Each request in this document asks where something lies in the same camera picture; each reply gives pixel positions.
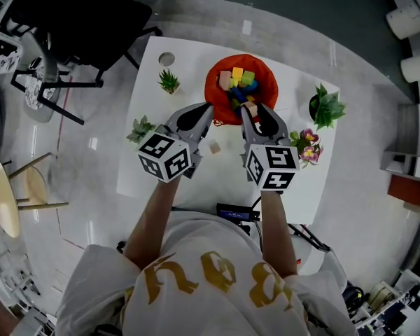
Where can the beige wooden block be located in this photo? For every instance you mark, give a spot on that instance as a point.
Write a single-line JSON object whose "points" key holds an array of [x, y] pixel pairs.
{"points": [[215, 147], [251, 110]]}

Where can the beige tape roll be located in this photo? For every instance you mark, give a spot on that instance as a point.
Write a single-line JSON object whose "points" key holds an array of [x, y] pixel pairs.
{"points": [[381, 294]]}

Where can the grey metal shelf unit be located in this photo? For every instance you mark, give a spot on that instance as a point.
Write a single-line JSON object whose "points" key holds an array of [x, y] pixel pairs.
{"points": [[402, 159]]}

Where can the white metal frames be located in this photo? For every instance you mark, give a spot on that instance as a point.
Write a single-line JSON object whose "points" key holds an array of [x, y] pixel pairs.
{"points": [[7, 285]]}

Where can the small spiky potted plant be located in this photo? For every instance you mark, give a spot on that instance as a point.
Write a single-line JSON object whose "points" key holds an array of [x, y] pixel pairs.
{"points": [[168, 82]]}

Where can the white tape strip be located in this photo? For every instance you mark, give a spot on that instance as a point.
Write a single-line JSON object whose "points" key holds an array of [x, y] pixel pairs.
{"points": [[247, 27]]}

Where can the black mesh office chair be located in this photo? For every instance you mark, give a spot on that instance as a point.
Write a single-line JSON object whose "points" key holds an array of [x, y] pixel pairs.
{"points": [[77, 19]]}

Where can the white rounded chair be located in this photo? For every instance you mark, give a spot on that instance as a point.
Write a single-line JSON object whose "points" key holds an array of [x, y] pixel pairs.
{"points": [[311, 257]]}

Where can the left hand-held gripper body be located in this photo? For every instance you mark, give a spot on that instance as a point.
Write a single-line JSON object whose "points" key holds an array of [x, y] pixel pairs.
{"points": [[161, 156]]}

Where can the pile of coloured wooden blocks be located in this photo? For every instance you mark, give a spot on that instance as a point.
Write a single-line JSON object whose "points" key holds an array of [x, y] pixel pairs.
{"points": [[239, 82]]}

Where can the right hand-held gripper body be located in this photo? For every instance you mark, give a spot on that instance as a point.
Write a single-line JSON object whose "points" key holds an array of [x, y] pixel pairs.
{"points": [[273, 166]]}

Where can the person's left forearm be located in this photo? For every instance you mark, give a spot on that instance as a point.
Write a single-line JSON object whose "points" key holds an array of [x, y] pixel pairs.
{"points": [[150, 222]]}

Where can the black screen device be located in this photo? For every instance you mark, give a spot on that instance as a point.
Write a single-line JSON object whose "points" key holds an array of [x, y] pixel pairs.
{"points": [[236, 213]]}

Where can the white equipment shelf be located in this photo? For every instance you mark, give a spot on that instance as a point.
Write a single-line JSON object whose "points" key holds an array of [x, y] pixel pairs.
{"points": [[399, 310]]}

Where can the small grey-green succulent plant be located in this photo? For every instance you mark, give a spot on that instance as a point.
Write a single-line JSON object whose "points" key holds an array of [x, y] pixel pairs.
{"points": [[140, 129]]}

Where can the rust-red cabinet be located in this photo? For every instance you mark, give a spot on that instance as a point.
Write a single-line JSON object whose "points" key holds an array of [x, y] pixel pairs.
{"points": [[409, 191]]}

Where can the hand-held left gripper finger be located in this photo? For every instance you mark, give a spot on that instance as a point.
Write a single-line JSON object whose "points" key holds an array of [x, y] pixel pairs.
{"points": [[182, 121], [204, 124]]}

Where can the round wooden side table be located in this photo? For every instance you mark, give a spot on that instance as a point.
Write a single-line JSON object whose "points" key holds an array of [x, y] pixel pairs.
{"points": [[1, 198]]}

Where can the pink flower potted plant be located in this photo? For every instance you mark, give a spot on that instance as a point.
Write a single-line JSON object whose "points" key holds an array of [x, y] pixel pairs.
{"points": [[308, 149]]}

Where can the person's white printed shirt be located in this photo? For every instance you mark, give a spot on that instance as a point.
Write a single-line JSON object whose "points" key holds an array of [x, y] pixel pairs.
{"points": [[203, 292]]}

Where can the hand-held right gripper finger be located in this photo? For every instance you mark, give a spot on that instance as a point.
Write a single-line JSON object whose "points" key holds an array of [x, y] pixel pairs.
{"points": [[276, 128], [246, 131]]}

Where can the person's right forearm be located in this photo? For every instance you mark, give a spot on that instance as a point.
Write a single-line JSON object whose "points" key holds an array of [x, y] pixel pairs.
{"points": [[278, 233]]}

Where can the black headphones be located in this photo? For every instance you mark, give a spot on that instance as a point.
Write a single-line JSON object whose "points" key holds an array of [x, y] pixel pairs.
{"points": [[353, 297]]}

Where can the broad-leaf green potted plant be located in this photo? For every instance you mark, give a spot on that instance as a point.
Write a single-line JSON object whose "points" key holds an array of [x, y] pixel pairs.
{"points": [[329, 108]]}

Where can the grey chair with black legs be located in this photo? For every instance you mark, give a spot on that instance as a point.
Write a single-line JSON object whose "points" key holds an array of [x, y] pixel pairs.
{"points": [[38, 89]]}

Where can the black folding stand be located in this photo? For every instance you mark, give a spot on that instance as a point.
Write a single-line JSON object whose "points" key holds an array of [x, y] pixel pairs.
{"points": [[309, 238]]}

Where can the white counter with cylinder legs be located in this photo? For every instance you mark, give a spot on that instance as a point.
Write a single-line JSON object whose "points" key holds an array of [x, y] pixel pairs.
{"points": [[409, 23]]}

